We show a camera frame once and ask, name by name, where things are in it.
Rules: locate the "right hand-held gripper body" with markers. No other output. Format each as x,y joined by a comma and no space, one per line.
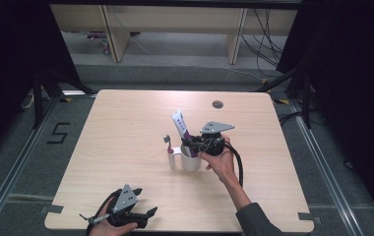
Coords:
215,127

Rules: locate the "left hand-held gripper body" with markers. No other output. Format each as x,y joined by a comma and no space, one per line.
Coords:
126,198

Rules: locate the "white and purple toothpaste tube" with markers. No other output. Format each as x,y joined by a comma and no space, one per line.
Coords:
181,124

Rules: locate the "pink toothbrush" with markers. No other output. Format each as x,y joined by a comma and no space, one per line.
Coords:
169,146

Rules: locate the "person's left hand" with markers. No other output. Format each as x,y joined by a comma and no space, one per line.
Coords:
109,229

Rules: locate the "person's right hand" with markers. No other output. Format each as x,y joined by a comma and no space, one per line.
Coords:
221,165

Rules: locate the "grey tape strip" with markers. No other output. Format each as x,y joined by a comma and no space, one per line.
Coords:
53,209
305,216

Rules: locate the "black metal stand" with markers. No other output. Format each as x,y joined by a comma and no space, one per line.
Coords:
306,98
38,98

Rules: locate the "light wooden desk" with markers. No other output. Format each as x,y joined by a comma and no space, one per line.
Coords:
175,19

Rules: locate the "white object by stand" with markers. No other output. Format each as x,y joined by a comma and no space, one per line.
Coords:
28,101

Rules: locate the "dark curtain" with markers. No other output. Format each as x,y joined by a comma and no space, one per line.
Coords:
355,82
8,65

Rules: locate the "aluminium floor rail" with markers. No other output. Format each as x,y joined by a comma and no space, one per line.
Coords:
14,170
323,170

